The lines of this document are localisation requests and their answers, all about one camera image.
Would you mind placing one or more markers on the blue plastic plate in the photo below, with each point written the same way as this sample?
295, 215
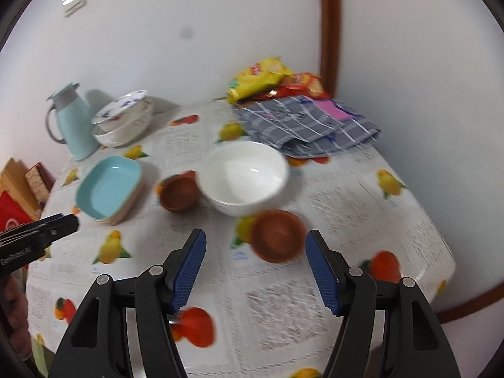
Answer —
108, 185

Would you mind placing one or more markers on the blue floral ceramic bowl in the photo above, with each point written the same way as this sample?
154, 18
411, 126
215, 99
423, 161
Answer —
122, 104

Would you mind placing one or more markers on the yellow snack bag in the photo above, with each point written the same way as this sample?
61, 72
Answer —
256, 78

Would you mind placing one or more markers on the small brown clay bowl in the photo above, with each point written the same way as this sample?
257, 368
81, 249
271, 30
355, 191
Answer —
177, 193
275, 236

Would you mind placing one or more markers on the grey checked cloth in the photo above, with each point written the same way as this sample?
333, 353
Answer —
299, 130

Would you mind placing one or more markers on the plain white bowl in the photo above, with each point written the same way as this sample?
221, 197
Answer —
244, 173

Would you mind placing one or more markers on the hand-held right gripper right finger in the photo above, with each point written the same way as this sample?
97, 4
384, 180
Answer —
321, 271

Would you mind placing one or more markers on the person's left hand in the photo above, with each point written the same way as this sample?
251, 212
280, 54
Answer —
15, 311

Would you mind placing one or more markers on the white light switch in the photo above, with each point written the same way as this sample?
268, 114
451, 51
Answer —
74, 2

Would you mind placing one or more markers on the fruit print tablecloth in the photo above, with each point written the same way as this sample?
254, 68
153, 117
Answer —
275, 323

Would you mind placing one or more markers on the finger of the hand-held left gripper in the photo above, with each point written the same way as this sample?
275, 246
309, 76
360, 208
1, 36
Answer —
35, 223
59, 230

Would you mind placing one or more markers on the brown wooden door frame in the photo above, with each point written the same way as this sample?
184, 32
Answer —
330, 27

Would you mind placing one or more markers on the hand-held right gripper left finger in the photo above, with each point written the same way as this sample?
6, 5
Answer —
191, 269

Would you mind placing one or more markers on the light blue thermos jug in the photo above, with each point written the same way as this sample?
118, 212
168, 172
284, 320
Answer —
78, 126

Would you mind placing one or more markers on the pink plastic plate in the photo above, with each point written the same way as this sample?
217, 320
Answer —
124, 213

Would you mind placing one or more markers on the white patterned ceramic bowl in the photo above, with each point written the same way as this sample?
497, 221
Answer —
126, 134

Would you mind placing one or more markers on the brown patterned box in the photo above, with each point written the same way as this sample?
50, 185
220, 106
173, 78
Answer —
37, 181

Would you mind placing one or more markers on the red snack bag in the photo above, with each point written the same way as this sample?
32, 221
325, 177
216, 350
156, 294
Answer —
307, 84

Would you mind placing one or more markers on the brown wooden baseboard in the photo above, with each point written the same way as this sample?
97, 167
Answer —
468, 307

